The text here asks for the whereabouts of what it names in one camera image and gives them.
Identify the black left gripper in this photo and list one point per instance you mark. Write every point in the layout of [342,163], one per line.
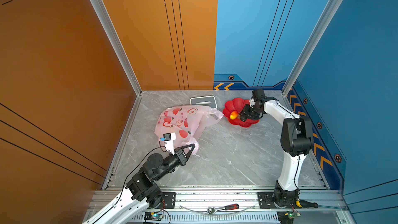
[180,156]

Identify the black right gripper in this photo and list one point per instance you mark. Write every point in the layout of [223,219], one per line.
[244,111]

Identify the small yellow red apple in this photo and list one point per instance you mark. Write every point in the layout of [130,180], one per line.
[234,115]

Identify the pink printed plastic bag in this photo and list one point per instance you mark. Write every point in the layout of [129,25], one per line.
[188,123]

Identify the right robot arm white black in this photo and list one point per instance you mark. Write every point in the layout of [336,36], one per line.
[296,141]

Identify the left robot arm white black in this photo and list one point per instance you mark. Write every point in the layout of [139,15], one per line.
[140,191]

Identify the red flower-shaped plate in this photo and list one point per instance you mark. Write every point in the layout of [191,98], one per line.
[237,104]

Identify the white grey tissue box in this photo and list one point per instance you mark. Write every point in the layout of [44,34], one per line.
[204,101]

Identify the left green circuit board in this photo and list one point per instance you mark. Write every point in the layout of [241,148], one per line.
[153,217]

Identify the green circuit board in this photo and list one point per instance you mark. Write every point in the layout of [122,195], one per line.
[287,217]
[153,217]

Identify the yellow black screwdriver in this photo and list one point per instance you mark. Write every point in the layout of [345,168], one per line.
[306,204]

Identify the right green circuit board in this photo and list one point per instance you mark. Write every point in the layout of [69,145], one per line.
[287,217]

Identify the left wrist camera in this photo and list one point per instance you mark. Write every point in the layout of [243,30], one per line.
[168,142]

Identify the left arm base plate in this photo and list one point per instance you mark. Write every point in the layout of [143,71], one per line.
[167,200]

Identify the red handled ratchet wrench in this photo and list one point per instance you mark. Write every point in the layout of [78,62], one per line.
[214,210]

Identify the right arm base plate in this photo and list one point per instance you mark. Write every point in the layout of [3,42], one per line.
[269,199]

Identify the aluminium front rail frame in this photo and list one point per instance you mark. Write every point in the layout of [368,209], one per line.
[192,204]

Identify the right aluminium corner post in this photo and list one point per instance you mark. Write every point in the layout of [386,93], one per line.
[327,15]

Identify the aluminium corner post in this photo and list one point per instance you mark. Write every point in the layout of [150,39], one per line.
[327,15]
[108,26]

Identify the left aluminium corner post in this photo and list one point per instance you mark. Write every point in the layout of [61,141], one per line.
[108,26]

